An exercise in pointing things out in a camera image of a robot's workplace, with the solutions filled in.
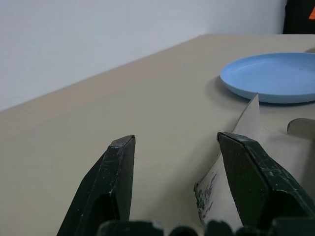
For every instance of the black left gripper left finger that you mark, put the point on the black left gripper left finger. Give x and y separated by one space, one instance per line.
105 186

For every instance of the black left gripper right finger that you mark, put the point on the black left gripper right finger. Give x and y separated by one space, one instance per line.
256 186

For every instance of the light blue round plate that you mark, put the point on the light blue round plate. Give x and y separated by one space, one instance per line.
270 75

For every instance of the black object with orange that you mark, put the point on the black object with orange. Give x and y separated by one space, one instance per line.
296 17

